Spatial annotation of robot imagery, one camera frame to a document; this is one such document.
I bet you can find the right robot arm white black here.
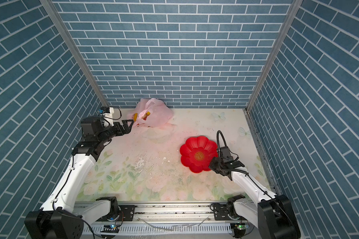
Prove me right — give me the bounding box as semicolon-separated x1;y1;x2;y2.
209;156;301;239

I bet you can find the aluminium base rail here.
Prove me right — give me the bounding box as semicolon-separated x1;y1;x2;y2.
47;201;300;237

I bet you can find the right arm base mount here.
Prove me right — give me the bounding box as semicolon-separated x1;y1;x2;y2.
209;202;258;223

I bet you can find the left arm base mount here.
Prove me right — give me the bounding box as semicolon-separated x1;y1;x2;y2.
97;205;136;223

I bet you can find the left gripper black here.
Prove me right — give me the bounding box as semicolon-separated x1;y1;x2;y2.
96;119;133;145

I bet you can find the yellow fake banana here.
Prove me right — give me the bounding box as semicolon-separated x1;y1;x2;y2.
133;111;151;121

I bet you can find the pink plastic bag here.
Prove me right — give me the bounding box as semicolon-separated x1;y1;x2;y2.
128;98;174;127

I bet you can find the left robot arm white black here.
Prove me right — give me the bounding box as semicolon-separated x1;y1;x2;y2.
25;116;134;239

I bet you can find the red flower-shaped plate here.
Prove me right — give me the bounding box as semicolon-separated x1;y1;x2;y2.
179;136;218;173

